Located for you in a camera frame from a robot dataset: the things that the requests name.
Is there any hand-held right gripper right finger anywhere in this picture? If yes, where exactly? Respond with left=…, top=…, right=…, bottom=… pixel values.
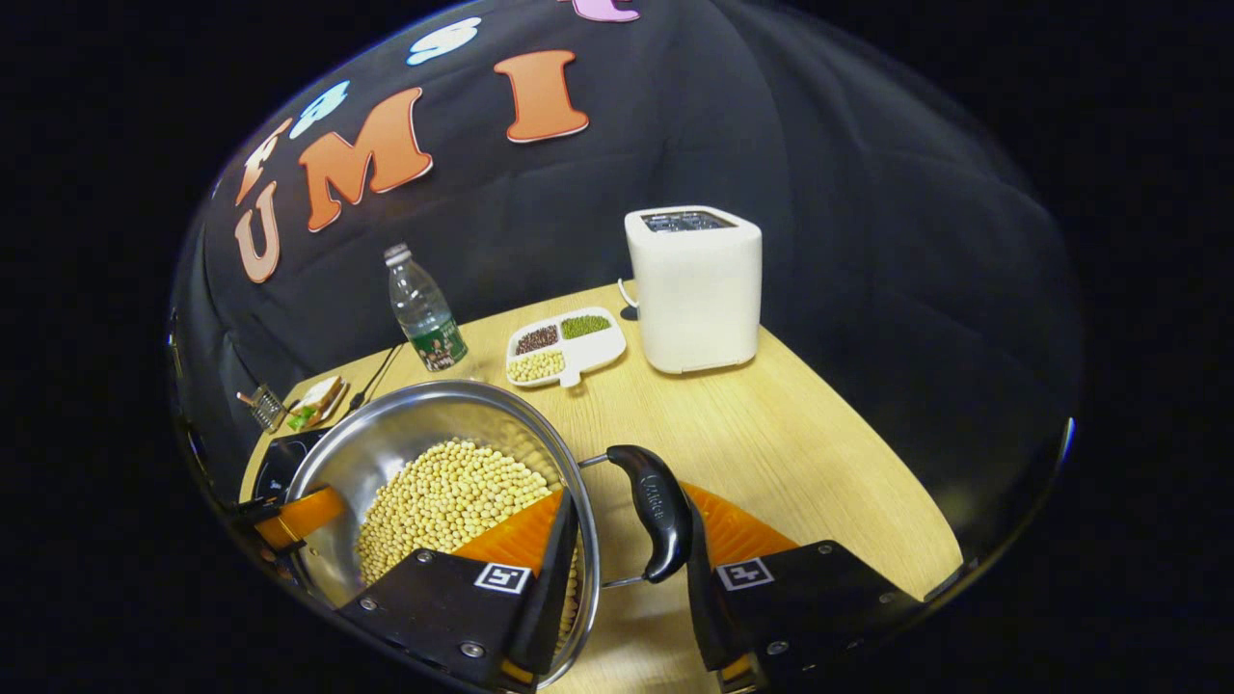
left=679, top=480, right=926, bottom=694

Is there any small soybean portion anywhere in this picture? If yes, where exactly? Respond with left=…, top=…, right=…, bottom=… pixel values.
left=508, top=350, right=567, bottom=384

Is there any large soybean heap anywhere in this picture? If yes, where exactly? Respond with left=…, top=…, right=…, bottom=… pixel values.
left=355, top=439, right=579, bottom=656

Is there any white toaster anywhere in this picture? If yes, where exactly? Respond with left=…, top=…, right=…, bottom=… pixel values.
left=624, top=205, right=764, bottom=376

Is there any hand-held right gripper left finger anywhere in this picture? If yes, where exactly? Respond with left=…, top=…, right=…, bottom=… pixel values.
left=335, top=487, right=581, bottom=693

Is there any black backdrop cloth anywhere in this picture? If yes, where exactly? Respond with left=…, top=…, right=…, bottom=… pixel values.
left=169, top=0, right=1076, bottom=579

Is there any white divided plate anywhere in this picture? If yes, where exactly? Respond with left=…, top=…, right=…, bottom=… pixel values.
left=505, top=307, right=628, bottom=389

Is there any clear plastic water bottle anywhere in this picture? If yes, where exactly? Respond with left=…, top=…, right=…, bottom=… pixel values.
left=384, top=243, right=469, bottom=373

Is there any black cooktop power cable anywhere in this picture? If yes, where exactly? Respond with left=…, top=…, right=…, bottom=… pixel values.
left=350, top=342, right=406, bottom=413

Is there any steel pot with black handles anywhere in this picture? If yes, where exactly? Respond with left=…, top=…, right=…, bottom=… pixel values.
left=284, top=379, right=695, bottom=690

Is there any small white sandwich plate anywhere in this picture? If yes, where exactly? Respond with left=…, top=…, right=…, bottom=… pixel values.
left=289, top=381, right=351, bottom=433

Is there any sandwich with lettuce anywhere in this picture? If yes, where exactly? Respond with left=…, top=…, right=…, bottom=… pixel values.
left=287, top=376, right=346, bottom=432

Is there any black induction cooktop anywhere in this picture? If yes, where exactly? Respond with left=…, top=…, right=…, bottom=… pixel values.
left=253, top=427, right=334, bottom=502

